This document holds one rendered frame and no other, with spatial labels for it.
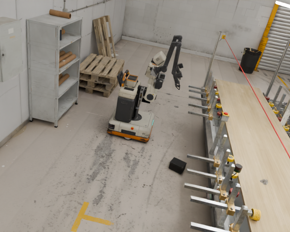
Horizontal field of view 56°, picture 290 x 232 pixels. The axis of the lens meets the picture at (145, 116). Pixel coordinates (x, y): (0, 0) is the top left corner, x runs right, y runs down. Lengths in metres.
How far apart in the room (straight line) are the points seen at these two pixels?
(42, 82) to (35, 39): 0.60
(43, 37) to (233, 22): 7.23
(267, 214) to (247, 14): 8.25
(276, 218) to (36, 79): 3.41
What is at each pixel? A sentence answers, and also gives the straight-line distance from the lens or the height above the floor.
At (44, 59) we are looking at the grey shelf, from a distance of 4.06.
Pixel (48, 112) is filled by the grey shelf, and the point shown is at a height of 0.24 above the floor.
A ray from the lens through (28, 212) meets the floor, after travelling 3.22.
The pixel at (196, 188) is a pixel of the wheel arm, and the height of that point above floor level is 0.86.
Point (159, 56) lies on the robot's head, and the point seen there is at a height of 1.35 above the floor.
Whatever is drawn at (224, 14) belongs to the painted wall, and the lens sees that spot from 9.93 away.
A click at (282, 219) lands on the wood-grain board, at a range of 2.48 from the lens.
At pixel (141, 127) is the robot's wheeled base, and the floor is 0.27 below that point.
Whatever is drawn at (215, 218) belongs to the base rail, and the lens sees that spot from 2.47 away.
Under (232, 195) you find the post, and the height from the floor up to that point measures 1.05.
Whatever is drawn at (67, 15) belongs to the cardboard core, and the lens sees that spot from 4.34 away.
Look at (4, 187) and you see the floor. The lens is 3.51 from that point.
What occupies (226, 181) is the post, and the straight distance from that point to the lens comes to 2.43.
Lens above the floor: 2.40
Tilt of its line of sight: 28 degrees down
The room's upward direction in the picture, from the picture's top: 11 degrees clockwise
